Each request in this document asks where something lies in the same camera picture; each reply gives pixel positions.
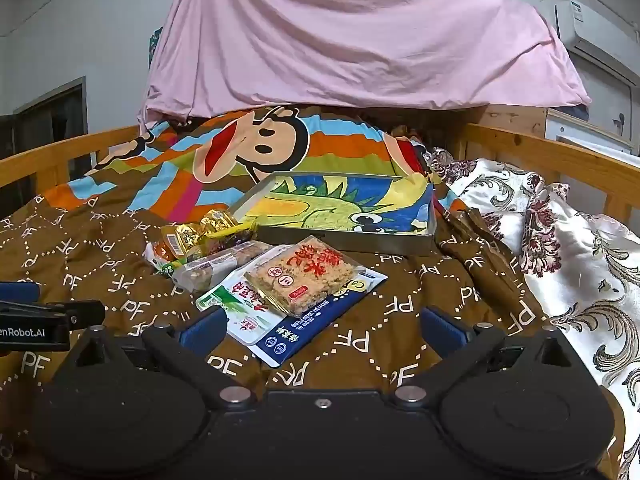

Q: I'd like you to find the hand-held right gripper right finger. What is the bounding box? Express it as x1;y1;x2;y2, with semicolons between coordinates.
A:
392;306;588;407

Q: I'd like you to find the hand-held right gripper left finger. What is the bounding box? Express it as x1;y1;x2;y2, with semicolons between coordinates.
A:
52;306;253;408

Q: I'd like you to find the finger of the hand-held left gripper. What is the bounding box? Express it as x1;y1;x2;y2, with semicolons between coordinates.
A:
0;282;42;303
0;300;107;331

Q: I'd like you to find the white green snack packet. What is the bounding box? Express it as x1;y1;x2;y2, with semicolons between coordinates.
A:
196;245;296;345

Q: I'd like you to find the clear oat bar packet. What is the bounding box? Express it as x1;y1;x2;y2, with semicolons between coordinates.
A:
172;241;273;295

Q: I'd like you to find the clear packet with red label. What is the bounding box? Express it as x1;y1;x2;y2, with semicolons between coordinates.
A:
144;241;176;273

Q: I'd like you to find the clear wrapper with dark candy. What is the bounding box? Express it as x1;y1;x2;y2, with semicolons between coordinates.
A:
200;232;257;257

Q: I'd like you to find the yellow biscuit packet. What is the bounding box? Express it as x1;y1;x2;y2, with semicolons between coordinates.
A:
202;217;261;248

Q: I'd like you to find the rice cracker packet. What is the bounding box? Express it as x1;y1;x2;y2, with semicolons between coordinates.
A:
244;236;368;317

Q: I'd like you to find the blue white snack packet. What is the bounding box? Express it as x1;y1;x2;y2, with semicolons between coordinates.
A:
248;267;390;368

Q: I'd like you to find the metal tray with dinosaur drawing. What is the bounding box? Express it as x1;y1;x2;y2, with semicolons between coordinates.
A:
234;171;437;257

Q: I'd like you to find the cartoon monkey printed blanket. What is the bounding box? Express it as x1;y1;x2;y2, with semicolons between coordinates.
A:
0;102;551;480

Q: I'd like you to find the floral satin quilt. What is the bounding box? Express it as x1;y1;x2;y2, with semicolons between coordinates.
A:
425;147;640;480

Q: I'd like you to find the dark framed window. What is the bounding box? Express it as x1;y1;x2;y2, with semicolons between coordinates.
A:
0;77;88;146

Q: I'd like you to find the white cabinet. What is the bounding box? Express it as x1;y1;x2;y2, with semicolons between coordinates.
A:
545;107;640;156

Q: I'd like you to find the pink bed sheet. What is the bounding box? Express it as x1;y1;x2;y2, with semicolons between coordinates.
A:
139;0;593;128

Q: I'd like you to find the white air conditioner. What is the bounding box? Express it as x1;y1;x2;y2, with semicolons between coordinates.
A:
554;0;640;76

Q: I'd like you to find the wooden bed frame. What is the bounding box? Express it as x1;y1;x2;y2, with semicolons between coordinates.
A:
0;105;640;226

